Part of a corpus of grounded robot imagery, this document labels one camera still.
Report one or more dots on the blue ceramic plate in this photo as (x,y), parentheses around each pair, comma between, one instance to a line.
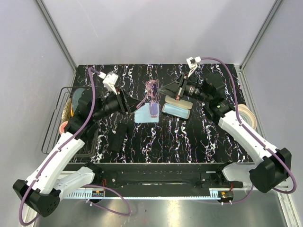
(75,98)

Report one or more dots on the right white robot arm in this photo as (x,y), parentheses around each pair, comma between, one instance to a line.
(270,165)

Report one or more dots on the black glasses case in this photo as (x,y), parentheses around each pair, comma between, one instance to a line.
(116,143)

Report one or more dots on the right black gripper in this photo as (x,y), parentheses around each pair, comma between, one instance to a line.
(169,90)

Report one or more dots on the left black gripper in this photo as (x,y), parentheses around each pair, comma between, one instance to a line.
(127,103)

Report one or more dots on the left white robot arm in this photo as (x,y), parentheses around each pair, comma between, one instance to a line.
(43,190)

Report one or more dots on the black wire dish rack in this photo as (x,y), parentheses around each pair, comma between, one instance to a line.
(52,135)

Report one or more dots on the dark green glasses case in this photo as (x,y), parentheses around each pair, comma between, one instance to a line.
(181,103)

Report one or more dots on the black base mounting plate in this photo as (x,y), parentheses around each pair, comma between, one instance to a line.
(139,179)

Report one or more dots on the red thin sunglasses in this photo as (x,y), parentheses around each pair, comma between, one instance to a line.
(153,95)

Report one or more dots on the woven beige plate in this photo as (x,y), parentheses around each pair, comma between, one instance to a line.
(66,114)

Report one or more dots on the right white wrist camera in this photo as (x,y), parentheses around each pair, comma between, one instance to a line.
(193,64)

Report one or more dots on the pink patterned cup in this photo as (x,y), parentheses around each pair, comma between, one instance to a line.
(62,126)

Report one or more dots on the light blue cloth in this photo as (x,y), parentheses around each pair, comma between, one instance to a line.
(176,111)
(147,113)

